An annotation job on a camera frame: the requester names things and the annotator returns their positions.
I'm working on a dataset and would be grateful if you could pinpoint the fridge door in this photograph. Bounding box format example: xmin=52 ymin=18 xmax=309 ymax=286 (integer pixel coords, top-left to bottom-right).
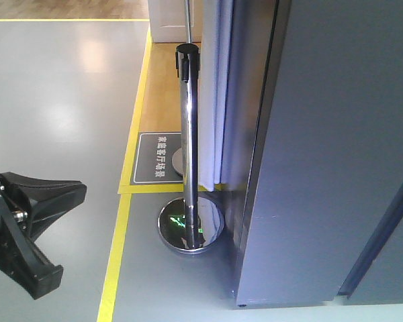
xmin=236 ymin=1 xmax=403 ymax=306

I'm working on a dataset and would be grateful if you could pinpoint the white cabinet in background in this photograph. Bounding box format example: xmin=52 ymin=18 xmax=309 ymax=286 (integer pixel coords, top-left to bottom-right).
xmin=148 ymin=0 xmax=204 ymax=43

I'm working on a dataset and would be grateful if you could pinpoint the white blue curtain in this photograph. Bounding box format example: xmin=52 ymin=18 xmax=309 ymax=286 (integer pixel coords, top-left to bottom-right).
xmin=198 ymin=1 xmax=255 ymax=191

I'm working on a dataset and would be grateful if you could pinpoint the dark floor sign sticker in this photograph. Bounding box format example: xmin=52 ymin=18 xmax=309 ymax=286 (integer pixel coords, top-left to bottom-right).
xmin=130 ymin=132 xmax=182 ymax=185

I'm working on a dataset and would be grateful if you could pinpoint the chrome stanchion post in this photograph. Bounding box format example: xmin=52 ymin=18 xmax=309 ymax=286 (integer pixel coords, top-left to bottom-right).
xmin=172 ymin=0 xmax=192 ymax=176
xmin=157 ymin=43 xmax=225 ymax=255

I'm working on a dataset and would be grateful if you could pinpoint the yellow floor tape line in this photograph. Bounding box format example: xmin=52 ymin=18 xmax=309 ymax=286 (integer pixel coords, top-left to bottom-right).
xmin=0 ymin=19 xmax=216 ymax=321

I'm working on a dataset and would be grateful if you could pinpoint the dark grey fridge body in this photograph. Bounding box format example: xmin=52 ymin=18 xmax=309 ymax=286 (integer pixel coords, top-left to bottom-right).
xmin=337 ymin=183 xmax=403 ymax=305

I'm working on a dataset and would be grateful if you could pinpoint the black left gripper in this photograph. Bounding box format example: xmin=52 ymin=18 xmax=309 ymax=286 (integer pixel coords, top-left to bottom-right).
xmin=0 ymin=172 xmax=87 ymax=299

